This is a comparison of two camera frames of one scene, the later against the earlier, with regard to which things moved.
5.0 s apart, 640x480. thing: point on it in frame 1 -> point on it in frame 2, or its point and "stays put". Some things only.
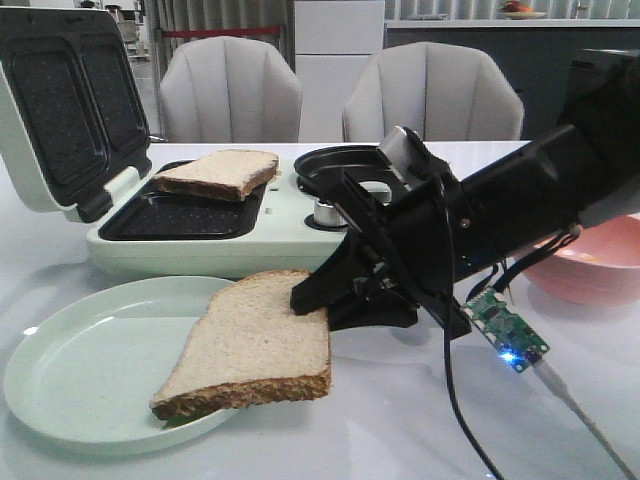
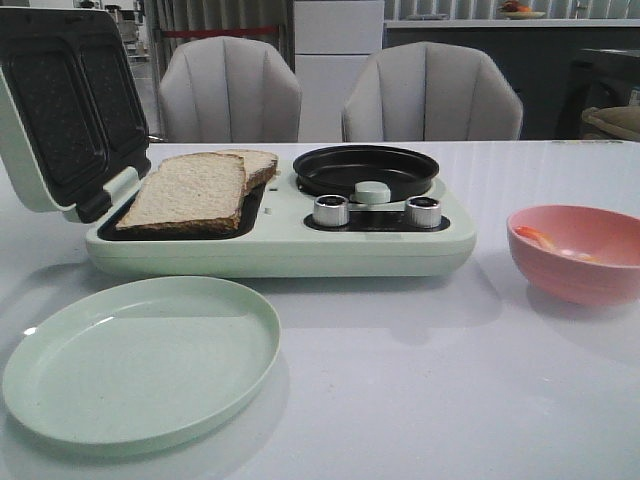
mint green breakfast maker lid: [72, 105] stays put
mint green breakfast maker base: [169, 233] stays put
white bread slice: [248, 344] -> [200, 190]
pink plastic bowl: [601, 266] stays put
